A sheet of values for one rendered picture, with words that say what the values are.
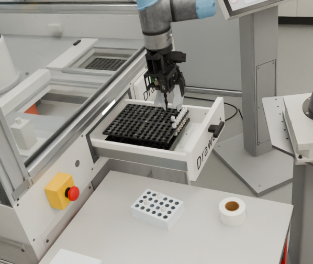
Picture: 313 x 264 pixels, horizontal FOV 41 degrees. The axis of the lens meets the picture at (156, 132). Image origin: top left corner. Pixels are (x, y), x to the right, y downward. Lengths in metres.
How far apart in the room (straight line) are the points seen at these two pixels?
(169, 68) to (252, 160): 1.43
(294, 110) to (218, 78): 1.74
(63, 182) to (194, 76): 2.19
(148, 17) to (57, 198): 0.52
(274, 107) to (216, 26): 1.47
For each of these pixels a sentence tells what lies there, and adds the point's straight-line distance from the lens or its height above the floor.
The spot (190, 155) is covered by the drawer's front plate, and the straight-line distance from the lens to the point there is 1.14.
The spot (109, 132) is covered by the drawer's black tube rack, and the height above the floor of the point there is 0.90.
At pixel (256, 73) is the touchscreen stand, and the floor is 0.58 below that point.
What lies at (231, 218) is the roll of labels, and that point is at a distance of 1.14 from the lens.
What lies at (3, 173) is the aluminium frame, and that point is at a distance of 1.05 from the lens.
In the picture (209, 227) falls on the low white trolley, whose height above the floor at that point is 0.76.
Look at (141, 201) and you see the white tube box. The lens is 1.22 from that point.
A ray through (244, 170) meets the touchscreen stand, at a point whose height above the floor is 0.03.
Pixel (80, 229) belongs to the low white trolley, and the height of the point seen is 0.76.
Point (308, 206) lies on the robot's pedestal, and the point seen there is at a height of 0.50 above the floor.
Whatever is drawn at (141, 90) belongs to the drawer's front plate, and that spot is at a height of 0.89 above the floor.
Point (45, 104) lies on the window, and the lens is 1.15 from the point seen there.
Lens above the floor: 1.62
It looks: 34 degrees down
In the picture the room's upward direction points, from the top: 10 degrees counter-clockwise
